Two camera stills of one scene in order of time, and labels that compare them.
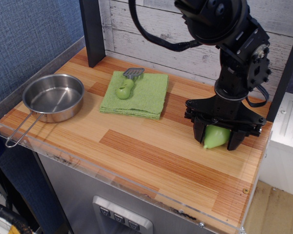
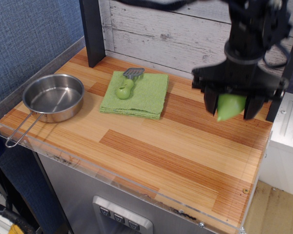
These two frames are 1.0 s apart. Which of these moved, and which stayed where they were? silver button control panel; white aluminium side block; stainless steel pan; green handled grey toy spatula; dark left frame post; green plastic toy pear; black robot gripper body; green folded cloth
Moved: black robot gripper body; green plastic toy pear
Stayed: silver button control panel; green handled grey toy spatula; green folded cloth; white aluminium side block; dark left frame post; stainless steel pan
